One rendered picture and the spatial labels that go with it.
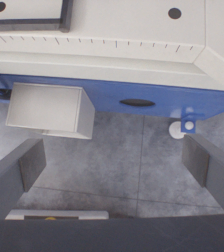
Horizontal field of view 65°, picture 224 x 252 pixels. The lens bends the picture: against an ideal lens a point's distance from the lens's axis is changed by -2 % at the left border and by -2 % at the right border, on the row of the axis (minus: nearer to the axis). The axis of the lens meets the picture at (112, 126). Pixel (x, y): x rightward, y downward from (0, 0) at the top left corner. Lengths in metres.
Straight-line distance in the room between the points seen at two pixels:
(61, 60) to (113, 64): 0.11
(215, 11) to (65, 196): 1.06
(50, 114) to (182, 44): 0.44
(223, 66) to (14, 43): 0.36
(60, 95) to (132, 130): 0.58
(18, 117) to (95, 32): 0.42
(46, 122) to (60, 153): 0.54
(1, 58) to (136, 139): 0.82
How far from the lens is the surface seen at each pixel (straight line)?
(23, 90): 0.67
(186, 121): 0.96
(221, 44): 0.35
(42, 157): 0.16
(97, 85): 0.58
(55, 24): 0.33
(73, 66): 0.40
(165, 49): 0.33
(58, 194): 1.16
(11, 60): 0.45
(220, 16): 0.37
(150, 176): 1.09
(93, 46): 0.34
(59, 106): 0.61
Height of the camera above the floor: 1.07
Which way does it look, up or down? 81 degrees down
